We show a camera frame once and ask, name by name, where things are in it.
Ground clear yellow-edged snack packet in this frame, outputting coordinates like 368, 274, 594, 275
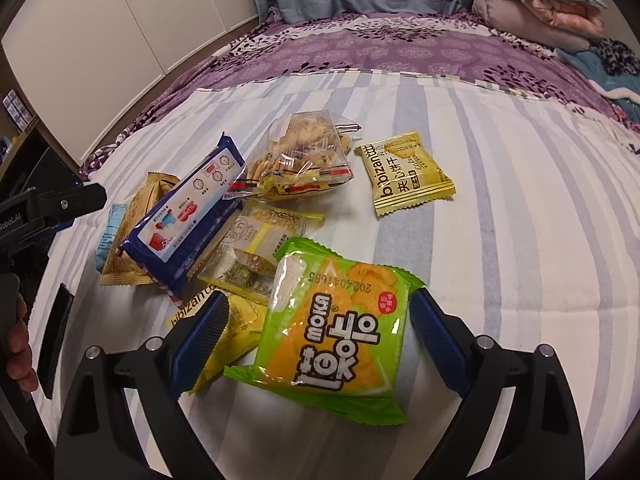
197, 199, 325, 306

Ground green snack packet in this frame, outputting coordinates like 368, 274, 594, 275
223, 236, 427, 426

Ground clear cracker bag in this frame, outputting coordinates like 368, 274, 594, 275
223, 110, 363, 203

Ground blue boxes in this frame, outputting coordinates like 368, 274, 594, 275
2, 89, 33, 133

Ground purple floral blanket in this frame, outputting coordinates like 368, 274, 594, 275
80, 7, 640, 181

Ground tan snack packet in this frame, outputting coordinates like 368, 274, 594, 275
99, 172, 182, 288

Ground person's left hand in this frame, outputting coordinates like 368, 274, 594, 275
6, 292, 38, 392

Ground yellow biscuit packet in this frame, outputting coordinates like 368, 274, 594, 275
354, 130, 457, 218
165, 287, 268, 396

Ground light blue snack packet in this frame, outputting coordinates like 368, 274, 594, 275
95, 203, 128, 273

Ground blue and white snack packet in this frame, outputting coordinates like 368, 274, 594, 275
119, 132, 251, 303

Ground striped bed sheet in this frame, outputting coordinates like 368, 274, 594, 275
30, 67, 640, 480

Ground dark wooden cabinet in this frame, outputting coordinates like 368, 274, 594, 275
0, 87, 88, 201

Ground pink folded quilt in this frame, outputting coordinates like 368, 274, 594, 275
520, 0, 606, 36

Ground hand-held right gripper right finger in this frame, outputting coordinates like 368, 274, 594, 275
409, 287, 586, 480

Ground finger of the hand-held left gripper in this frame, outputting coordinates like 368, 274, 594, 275
25, 182, 108, 226

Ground mauve bolster pillow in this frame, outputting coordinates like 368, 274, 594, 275
472, 0, 596, 51

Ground white wardrobe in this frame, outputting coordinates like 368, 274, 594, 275
0, 0, 261, 161

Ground black flat device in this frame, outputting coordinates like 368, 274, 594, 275
37, 282, 76, 401

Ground black and white patterned cloth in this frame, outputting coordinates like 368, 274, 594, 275
597, 37, 640, 78

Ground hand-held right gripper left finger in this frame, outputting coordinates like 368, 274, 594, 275
54, 287, 231, 480

